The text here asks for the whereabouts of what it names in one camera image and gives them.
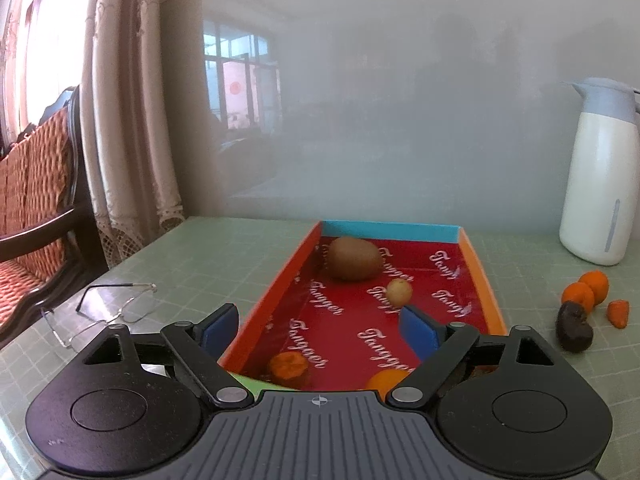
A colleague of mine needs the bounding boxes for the white thermos jug blue lid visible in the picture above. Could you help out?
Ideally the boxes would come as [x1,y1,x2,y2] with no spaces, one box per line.
[559,77,640,267]

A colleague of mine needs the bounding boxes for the metal-rimmed eyeglasses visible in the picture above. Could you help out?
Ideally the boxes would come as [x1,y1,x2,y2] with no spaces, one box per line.
[41,282,158,350]

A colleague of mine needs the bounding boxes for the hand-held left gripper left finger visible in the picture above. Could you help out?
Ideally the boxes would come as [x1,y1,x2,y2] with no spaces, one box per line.
[82,302,253,409]

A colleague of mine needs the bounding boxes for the dark wooden chair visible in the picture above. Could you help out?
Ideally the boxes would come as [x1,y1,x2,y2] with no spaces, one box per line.
[0,85,108,351]

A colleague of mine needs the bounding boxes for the small orange tangerine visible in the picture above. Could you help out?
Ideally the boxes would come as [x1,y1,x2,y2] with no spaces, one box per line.
[561,282,596,313]
[580,270,610,306]

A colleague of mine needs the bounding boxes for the green grid tablecloth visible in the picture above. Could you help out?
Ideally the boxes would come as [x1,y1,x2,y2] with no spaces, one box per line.
[0,216,640,480]

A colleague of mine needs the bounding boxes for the beige lace curtain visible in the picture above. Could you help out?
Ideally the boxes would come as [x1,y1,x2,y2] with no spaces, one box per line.
[0,0,188,268]

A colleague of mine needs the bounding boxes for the dark wrinkled passion fruit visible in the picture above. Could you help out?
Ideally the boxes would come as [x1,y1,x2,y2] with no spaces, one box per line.
[556,301,595,353]

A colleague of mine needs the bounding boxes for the small orange fruit piece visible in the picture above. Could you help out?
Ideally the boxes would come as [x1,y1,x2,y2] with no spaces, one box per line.
[607,300,631,330]

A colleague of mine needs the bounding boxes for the small tan longan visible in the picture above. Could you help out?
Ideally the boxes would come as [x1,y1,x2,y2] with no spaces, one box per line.
[387,280,414,307]

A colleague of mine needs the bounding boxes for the red checked chair cushion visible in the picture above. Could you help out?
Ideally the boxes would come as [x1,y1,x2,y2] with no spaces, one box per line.
[0,107,96,311]

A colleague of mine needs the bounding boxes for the colourful cardboard box red inside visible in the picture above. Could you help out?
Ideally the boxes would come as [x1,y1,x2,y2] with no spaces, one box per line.
[219,220,508,403]

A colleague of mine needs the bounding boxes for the brown cup-shaped fruit piece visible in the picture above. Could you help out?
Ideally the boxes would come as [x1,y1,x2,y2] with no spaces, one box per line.
[267,351,310,386]

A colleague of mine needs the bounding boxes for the brown kiwi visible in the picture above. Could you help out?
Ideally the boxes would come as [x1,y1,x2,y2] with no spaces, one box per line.
[327,236,382,281]

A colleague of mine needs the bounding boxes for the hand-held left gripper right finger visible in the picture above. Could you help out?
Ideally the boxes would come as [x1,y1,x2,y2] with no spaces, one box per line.
[386,305,558,408]

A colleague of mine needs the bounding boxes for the large orange tangerine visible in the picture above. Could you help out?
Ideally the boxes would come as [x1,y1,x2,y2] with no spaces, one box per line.
[365,369,413,403]

